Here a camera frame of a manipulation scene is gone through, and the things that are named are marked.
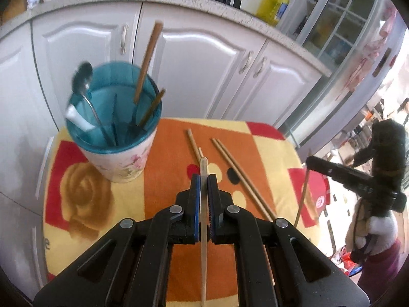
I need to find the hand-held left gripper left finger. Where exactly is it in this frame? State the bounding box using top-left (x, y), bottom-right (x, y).
top-left (33, 173), bottom-right (202, 307)

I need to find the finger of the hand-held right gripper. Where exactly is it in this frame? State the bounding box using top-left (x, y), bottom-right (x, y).
top-left (306, 156), bottom-right (373, 196)

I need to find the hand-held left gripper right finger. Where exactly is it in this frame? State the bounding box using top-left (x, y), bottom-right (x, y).
top-left (207, 174), bottom-right (373, 307)

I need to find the teal rimmed floral utensil holder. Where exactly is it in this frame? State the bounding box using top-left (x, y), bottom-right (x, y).
top-left (65, 62), bottom-right (163, 184)

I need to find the white spoon handle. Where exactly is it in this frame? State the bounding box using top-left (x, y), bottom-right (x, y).
top-left (64, 104), bottom-right (97, 132)

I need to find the metal spoon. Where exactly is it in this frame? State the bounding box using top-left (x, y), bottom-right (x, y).
top-left (72, 61), bottom-right (111, 146)

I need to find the person's right hand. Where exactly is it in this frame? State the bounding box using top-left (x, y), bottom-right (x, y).
top-left (357, 215), bottom-right (399, 256)

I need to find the pink and red plastic stool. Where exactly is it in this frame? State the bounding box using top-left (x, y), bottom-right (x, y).
top-left (311, 178), bottom-right (332, 222)

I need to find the orange yellow red printed blanket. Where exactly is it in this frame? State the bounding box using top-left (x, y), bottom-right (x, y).
top-left (41, 117), bottom-right (322, 305)

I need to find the white cabinet door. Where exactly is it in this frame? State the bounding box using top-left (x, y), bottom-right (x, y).
top-left (133, 1), bottom-right (268, 121)
top-left (0, 29), bottom-right (66, 205)
top-left (30, 5), bottom-right (143, 136)
top-left (223, 38), bottom-right (324, 130)

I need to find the pink red door decoration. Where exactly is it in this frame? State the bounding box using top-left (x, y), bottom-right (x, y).
top-left (343, 15), bottom-right (397, 94)

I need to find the glass panel sliding door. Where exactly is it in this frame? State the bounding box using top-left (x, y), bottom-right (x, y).
top-left (277, 0), bottom-right (409, 156)

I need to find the yellow cooking oil bottle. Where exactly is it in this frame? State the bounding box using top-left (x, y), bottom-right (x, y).
top-left (255, 0), bottom-right (290, 28)

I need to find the large wooden cutting board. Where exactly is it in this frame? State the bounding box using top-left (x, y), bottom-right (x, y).
top-left (0, 0), bottom-right (34, 28)

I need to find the metal cabinet handle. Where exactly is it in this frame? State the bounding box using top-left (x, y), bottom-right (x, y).
top-left (238, 50), bottom-right (254, 75)
top-left (254, 57), bottom-right (268, 78)
top-left (120, 23), bottom-right (130, 55)

